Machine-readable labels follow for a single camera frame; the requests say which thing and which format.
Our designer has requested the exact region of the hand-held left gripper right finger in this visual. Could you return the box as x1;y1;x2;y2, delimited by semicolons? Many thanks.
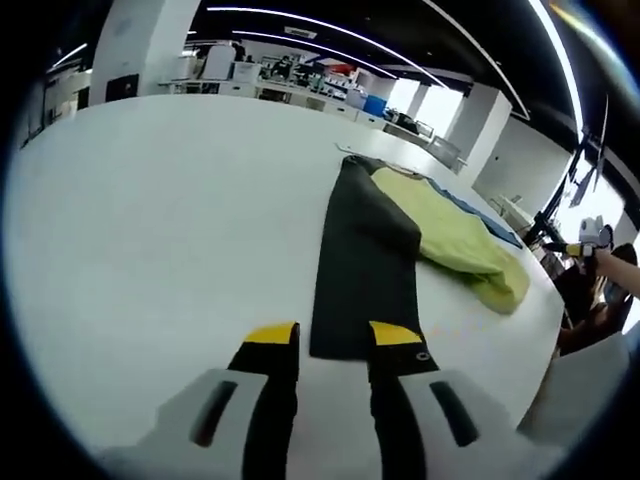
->
367;320;552;480

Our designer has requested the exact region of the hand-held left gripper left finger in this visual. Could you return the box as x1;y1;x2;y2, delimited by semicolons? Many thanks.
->
99;322;302;480

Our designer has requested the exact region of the grey mesh chair back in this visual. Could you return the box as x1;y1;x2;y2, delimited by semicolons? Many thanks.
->
517;332;632;447

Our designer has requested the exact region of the grey office chair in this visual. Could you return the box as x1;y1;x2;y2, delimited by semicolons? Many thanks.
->
428;135;462;162

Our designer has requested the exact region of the white cabinet counter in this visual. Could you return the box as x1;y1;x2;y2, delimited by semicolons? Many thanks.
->
159;79;392;132

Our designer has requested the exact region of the white storage tub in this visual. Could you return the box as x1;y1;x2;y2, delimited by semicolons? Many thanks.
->
233;62;262;84

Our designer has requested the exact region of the white board stand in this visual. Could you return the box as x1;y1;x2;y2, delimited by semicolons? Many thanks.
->
202;45;236;81

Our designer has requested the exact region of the black square box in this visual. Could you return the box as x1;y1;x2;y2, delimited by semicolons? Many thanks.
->
105;73;141;104

